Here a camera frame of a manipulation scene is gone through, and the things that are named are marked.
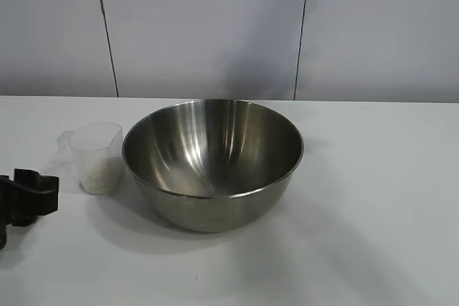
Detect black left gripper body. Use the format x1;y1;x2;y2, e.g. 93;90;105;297
0;167;60;252

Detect stainless steel mixing bowl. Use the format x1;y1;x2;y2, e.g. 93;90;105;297
121;99;306;234

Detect clear plastic measuring cup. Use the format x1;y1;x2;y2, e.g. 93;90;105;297
57;122;127;196

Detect white rice grains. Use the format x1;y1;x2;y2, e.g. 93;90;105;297
80;157;125;196

